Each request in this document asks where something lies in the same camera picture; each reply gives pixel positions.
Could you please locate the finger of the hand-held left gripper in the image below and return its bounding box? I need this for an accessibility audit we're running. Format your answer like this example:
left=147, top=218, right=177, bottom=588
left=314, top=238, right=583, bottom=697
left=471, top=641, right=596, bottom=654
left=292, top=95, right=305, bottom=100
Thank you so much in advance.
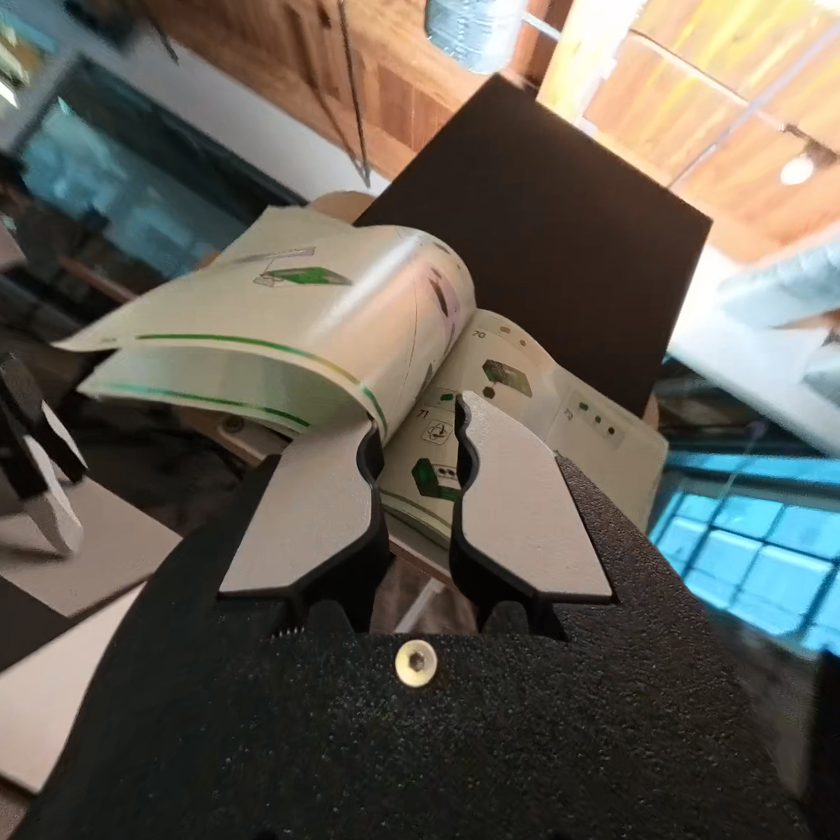
left=23, top=453, right=85, bottom=557
left=39, top=399, right=89, bottom=483

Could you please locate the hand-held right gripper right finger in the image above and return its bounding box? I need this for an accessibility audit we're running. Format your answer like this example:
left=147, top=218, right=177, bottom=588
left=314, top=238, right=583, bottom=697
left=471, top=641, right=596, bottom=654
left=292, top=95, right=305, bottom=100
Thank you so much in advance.
left=448, top=391, right=616, bottom=641

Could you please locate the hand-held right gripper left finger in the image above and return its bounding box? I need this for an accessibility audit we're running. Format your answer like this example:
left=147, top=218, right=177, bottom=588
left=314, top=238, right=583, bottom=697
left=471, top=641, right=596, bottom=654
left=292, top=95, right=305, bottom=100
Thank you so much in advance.
left=218, top=420, right=389, bottom=634

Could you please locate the lego instruction booklet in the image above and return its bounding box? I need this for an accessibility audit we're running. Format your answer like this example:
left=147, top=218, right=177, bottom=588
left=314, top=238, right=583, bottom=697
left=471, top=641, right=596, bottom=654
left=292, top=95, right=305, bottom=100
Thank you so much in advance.
left=54, top=202, right=670, bottom=549

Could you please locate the white book stand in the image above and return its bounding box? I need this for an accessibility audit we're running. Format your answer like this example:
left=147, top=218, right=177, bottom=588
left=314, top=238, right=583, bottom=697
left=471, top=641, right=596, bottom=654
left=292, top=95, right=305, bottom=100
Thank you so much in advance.
left=190, top=73, right=714, bottom=631

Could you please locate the paned glass window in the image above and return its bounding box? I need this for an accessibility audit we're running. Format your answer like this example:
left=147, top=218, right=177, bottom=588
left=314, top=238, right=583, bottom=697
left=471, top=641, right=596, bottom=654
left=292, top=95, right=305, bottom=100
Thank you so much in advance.
left=650, top=453, right=840, bottom=657

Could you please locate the ceiling spot lamp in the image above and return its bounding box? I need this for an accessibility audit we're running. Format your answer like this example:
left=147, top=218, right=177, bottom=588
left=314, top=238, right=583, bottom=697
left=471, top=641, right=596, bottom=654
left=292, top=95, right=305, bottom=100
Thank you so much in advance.
left=780, top=125, right=840, bottom=188

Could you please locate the silver ventilation duct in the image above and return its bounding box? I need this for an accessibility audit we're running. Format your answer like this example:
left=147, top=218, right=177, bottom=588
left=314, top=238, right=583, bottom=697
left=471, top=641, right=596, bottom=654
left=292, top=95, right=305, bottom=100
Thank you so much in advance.
left=425, top=0, right=529, bottom=74

